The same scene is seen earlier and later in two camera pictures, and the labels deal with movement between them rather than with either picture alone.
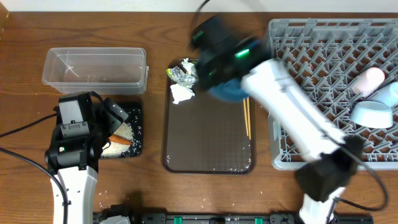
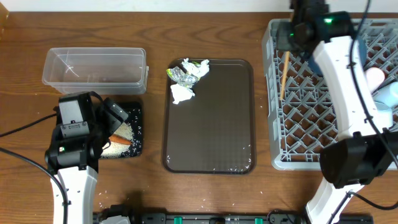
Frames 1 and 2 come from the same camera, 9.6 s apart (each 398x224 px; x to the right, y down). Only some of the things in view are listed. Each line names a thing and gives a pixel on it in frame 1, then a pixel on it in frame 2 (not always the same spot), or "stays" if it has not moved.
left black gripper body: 98,129 stays
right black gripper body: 219,68 → 295,40
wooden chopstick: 245,116 → 286,58
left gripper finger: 114,115 stays
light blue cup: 388,94 stays
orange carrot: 119,139 stays
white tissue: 181,93 stays
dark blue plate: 231,89 → 313,65
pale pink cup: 369,81 stays
